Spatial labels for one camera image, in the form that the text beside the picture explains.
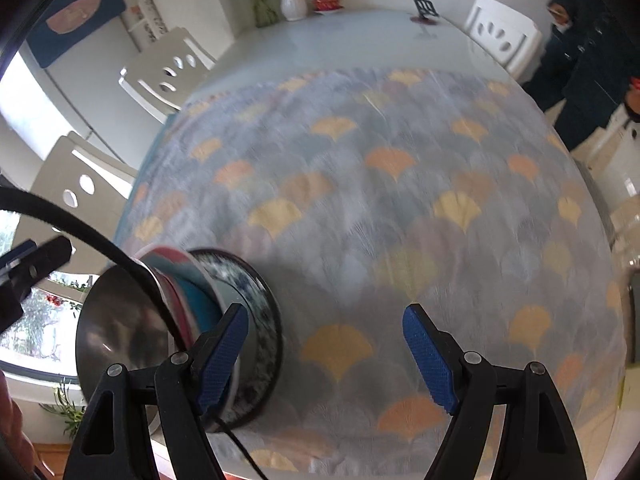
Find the pink steel bowl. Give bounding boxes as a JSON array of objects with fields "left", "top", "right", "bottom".
[{"left": 75, "top": 266, "right": 176, "bottom": 400}]

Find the large floral black-rimmed plate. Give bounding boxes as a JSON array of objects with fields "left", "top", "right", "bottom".
[{"left": 191, "top": 248, "right": 283, "bottom": 429}]

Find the pink cartoon ceramic bowl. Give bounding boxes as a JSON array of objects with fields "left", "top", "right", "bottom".
[{"left": 134, "top": 245, "right": 201, "bottom": 348}]

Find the blue steel bowl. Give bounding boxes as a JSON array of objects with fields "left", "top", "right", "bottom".
[{"left": 163, "top": 252, "right": 222, "bottom": 337}]

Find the left hand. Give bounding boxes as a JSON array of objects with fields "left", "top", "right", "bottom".
[{"left": 0, "top": 374, "right": 35, "bottom": 476}]

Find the white chair near window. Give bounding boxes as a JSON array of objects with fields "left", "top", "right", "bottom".
[{"left": 12, "top": 131, "right": 137, "bottom": 274}]

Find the white refrigerator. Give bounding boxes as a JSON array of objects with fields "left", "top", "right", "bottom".
[{"left": 18, "top": 0, "right": 160, "bottom": 169}]

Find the white chair left side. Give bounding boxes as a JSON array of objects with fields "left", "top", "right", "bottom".
[{"left": 118, "top": 27, "right": 216, "bottom": 124}]

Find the patterned fan-motif tablecloth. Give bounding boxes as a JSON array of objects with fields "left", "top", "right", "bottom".
[{"left": 115, "top": 70, "right": 626, "bottom": 479}]

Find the person in dark clothes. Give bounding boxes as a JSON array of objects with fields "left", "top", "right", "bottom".
[{"left": 523, "top": 0, "right": 639, "bottom": 152}]

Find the red lidded teacup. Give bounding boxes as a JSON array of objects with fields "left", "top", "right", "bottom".
[{"left": 314, "top": 0, "right": 344, "bottom": 15}]

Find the white chair right side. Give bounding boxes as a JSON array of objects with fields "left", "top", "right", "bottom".
[{"left": 463, "top": 0, "right": 542, "bottom": 79}]

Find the black phone stand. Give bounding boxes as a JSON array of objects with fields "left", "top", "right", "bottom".
[{"left": 410, "top": 0, "right": 439, "bottom": 25}]

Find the black cable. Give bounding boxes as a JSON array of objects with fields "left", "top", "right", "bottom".
[{"left": 0, "top": 186, "right": 271, "bottom": 480}]

